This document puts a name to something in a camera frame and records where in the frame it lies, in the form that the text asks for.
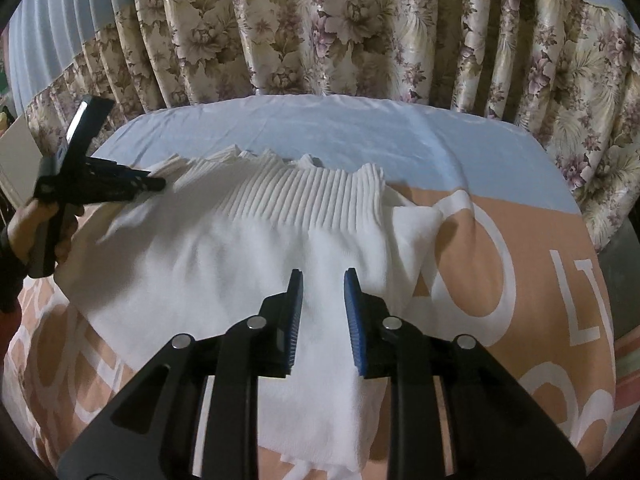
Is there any floral blue curtain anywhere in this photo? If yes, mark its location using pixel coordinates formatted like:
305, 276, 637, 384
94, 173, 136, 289
10, 0, 640, 253

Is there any orange white lettered blanket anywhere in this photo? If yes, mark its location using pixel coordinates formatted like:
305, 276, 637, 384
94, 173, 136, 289
0, 185, 618, 480

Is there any light blue bed sheet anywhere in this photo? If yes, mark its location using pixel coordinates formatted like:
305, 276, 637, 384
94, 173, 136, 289
95, 95, 583, 216

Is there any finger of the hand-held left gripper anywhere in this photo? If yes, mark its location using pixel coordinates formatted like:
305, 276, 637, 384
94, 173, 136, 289
75, 159, 167, 206

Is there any white panel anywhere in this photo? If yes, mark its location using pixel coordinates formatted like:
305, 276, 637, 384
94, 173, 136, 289
0, 115, 38, 203

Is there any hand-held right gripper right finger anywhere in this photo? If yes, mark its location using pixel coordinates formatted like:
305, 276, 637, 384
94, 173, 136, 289
343, 268, 586, 480

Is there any white knit sweater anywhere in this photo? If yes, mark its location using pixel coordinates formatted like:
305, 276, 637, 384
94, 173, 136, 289
55, 145, 446, 480

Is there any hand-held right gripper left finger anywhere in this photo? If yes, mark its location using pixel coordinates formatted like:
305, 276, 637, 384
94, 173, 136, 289
57, 269, 304, 480

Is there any person's left hand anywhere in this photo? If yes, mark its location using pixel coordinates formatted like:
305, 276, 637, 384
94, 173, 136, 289
6, 200, 78, 266

